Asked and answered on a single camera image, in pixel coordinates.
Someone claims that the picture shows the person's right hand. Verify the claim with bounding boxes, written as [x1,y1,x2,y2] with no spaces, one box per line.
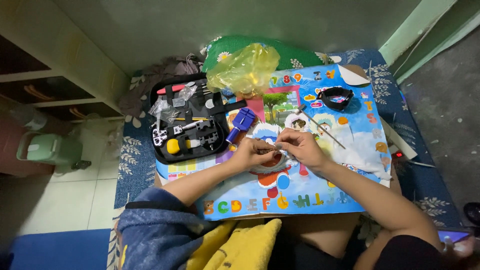
[275,128,331,172]

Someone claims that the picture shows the person's left hand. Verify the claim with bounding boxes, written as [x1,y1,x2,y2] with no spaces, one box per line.
[229,137,280,172]

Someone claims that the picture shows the small metal hammer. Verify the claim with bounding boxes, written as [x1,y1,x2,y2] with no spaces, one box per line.
[293,104,347,150]

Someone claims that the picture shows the black tool kit case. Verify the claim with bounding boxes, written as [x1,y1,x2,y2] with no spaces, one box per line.
[149,73,248,165]

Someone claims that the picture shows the colourful alphabet poster mat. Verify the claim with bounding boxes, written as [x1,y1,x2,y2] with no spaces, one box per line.
[155,64,393,222]

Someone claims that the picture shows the black watch holder block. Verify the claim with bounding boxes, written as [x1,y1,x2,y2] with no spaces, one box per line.
[195,119,220,148]

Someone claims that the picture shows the white cloth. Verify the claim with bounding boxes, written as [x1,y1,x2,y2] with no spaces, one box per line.
[325,127,393,181]

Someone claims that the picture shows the yellow plastic bag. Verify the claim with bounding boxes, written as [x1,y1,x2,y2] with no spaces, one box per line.
[205,42,281,98]

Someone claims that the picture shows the clear plastic bag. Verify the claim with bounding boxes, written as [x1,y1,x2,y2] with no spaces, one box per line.
[178,82,199,102]
[148,98,181,125]

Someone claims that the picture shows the silver case wrench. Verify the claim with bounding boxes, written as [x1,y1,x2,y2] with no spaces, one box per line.
[152,120,205,147]

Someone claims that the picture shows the green floral pillow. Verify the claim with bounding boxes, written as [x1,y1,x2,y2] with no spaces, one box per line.
[200,35,342,74]

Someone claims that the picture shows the white cardboard strip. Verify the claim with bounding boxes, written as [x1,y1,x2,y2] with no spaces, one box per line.
[380,118,419,160]

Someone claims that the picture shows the yellow fleece blanket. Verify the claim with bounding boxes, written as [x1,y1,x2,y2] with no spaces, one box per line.
[185,218,283,270]

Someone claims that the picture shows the grey crumpled cloth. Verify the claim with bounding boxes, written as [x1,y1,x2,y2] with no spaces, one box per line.
[119,54,205,119]

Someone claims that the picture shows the blue fleece sleeve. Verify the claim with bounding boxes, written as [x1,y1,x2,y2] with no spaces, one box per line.
[116,187,211,270]

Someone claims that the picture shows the blue floral bedsheet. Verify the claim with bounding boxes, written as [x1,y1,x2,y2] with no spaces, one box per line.
[107,49,464,270]

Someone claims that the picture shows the black shorts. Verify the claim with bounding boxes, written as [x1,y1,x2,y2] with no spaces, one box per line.
[352,234,480,270]

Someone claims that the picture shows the phone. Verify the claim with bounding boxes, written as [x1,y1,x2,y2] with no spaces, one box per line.
[437,229,474,244]

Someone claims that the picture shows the black round object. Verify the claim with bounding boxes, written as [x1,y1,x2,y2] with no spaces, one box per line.
[463,202,480,226]

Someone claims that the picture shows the green trash bin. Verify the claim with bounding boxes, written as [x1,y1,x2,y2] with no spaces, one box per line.
[16,131,84,167]

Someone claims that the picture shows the cream shelf cabinet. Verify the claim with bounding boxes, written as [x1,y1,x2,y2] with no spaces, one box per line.
[0,0,130,123]

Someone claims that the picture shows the blue floor mat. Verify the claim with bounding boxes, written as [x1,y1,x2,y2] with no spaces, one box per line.
[9,228,112,270]

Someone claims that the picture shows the black watch strap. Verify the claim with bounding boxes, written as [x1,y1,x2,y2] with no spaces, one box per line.
[317,86,355,112]

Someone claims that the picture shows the yellow handled case knife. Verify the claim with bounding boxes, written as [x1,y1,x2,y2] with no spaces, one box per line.
[166,138,202,155]

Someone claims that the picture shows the red handled tool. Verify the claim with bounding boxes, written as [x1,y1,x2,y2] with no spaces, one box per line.
[157,83,188,96]

